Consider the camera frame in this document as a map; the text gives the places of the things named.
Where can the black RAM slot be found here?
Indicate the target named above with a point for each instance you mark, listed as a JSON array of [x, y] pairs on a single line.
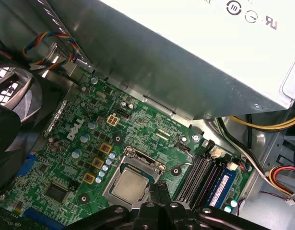
[[191, 177], [200, 179], [208, 183]]

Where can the silver CPU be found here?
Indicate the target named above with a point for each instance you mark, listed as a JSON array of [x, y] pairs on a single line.
[[130, 183]]

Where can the grey power supply unit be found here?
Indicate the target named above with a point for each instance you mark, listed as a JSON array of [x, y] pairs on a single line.
[[161, 60]]

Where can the blue board connector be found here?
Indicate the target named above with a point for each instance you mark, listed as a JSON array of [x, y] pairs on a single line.
[[26, 165]]

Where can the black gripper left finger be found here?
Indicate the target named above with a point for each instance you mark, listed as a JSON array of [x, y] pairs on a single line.
[[147, 215]]

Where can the black case fan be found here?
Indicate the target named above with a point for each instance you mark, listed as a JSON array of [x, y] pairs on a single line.
[[8, 134]]

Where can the green motherboard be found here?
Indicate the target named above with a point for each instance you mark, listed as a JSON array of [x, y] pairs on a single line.
[[142, 124]]

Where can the metal locking lever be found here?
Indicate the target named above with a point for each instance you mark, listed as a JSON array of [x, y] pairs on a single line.
[[183, 164]]

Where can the green RAM stick blue label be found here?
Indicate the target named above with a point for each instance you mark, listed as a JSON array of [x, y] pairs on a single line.
[[221, 187]]

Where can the blue expansion slot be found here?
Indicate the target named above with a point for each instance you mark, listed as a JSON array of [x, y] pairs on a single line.
[[41, 218]]

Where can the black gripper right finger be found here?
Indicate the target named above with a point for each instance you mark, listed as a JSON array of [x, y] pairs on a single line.
[[176, 215]]

